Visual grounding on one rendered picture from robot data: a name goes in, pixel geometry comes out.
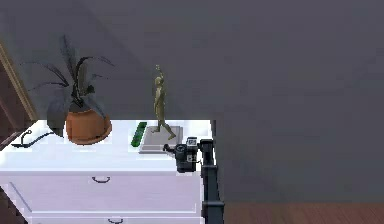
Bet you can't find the white chest of drawers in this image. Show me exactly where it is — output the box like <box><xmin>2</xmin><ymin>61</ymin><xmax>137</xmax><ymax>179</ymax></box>
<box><xmin>0</xmin><ymin>118</ymin><xmax>218</xmax><ymax>224</ymax></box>

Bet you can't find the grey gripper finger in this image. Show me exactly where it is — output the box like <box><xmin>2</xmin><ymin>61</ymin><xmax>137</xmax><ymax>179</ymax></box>
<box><xmin>162</xmin><ymin>143</ymin><xmax>177</xmax><ymax>155</ymax></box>

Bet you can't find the green remote control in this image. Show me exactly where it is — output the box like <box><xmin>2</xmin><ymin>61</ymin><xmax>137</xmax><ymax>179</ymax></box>
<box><xmin>130</xmin><ymin>121</ymin><xmax>148</xmax><ymax>149</ymax></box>

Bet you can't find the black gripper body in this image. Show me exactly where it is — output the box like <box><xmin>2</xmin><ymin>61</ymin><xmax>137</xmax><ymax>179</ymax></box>
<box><xmin>173</xmin><ymin>143</ymin><xmax>197</xmax><ymax>174</ymax></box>

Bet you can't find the house plant in orange pot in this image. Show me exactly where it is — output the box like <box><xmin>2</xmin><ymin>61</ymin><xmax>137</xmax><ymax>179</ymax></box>
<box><xmin>19</xmin><ymin>34</ymin><xmax>116</xmax><ymax>146</ymax></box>

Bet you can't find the black curved wire object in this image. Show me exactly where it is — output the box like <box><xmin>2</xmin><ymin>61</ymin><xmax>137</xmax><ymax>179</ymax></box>
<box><xmin>11</xmin><ymin>129</ymin><xmax>56</xmax><ymax>150</ymax></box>

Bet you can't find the gold statue on grey base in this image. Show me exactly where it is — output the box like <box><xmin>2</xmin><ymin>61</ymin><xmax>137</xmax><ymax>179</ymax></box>
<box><xmin>138</xmin><ymin>64</ymin><xmax>185</xmax><ymax>155</ymax></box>

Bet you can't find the brown wooden door frame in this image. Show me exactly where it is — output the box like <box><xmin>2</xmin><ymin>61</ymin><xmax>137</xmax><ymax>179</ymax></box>
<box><xmin>0</xmin><ymin>42</ymin><xmax>39</xmax><ymax>152</ymax></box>

